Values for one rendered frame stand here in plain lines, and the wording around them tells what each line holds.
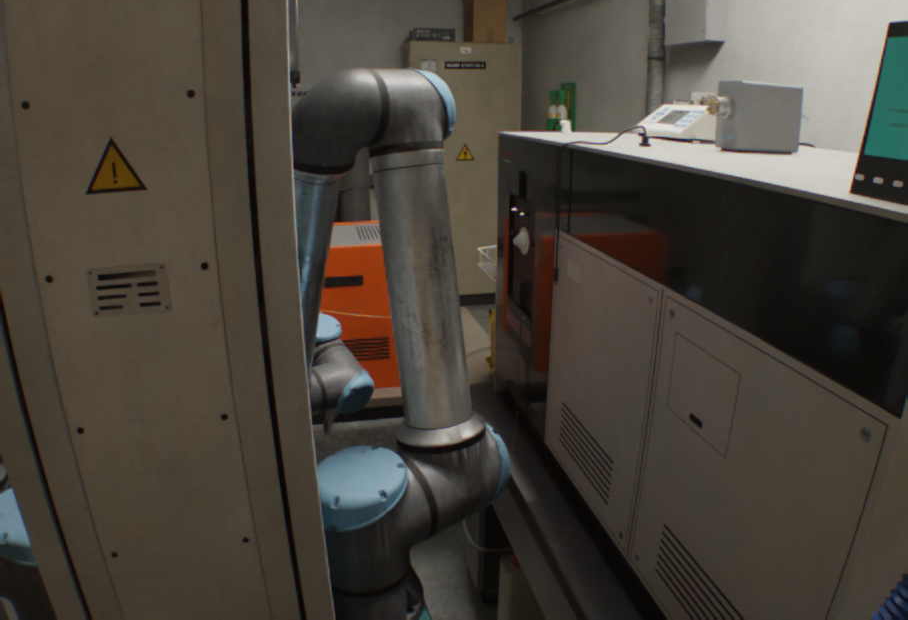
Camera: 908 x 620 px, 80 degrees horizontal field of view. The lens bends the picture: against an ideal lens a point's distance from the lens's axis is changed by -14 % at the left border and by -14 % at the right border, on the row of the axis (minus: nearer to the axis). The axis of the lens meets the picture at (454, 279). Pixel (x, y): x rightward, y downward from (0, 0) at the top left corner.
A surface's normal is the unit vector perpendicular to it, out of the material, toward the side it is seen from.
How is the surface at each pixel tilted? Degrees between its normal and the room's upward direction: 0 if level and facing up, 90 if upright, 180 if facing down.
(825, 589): 90
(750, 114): 90
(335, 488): 5
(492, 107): 90
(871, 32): 90
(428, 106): 80
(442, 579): 0
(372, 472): 5
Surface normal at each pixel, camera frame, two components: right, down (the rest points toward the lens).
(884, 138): -0.95, -0.09
